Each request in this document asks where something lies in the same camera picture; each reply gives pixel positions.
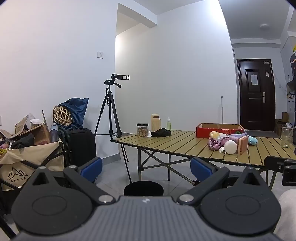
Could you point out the black round trash bin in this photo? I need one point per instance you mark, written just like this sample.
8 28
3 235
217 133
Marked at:
143 188

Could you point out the white ball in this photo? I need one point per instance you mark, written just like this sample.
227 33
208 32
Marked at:
230 147

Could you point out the purple striped cloth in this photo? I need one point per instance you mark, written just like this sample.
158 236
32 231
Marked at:
234 138

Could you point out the yellow plush toy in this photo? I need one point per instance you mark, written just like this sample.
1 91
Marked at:
215 134

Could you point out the cardboard boxes by door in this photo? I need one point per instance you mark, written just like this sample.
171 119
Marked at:
280 127

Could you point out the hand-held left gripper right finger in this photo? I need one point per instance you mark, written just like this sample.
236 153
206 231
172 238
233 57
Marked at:
201 168

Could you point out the black cloth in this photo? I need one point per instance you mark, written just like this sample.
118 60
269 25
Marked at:
160 133

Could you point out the red cardboard box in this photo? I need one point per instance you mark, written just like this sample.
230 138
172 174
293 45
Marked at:
203 134

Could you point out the wall light switch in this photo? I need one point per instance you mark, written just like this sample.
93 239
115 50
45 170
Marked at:
100 54

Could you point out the light blue plush toy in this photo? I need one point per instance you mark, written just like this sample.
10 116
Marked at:
252 140

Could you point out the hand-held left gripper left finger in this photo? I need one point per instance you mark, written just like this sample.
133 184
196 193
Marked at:
92 168

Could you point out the brown cardboard box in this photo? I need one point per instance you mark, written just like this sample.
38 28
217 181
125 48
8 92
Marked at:
40 134

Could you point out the dark brown door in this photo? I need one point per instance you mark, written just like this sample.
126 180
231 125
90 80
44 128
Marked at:
255 104

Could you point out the green spray bottle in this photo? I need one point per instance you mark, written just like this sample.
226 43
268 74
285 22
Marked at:
169 125

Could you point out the blue water bottle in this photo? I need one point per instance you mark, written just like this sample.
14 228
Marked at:
54 134

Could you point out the clear jar with black lid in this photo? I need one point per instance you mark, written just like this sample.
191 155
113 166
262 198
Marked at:
142 131

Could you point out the woven rattan ball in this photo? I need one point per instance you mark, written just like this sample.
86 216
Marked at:
62 115

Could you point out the orange pink block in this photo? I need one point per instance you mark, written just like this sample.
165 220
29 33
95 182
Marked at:
243 144

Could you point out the dark blue cloth bag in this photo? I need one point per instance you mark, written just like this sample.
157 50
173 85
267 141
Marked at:
77 109

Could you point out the slatted folding table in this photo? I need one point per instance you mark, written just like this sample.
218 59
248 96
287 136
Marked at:
185 143

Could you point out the black suitcase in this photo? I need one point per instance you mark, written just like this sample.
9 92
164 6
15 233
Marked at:
81 146

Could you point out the round ceiling lamp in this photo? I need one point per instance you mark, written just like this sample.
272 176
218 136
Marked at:
264 26

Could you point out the beige lidded container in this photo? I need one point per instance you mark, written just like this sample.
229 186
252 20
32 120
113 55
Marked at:
155 122

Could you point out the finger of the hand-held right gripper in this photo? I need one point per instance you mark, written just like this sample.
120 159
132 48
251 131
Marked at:
272 163

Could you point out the mop stick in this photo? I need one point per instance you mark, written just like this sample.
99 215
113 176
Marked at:
222 109

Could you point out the clear glass cup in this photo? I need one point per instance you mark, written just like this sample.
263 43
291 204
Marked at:
286 139

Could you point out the grey door mat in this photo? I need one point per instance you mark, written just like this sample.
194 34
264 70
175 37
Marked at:
261 134

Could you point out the beige folding wagon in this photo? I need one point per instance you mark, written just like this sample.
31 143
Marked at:
27 160

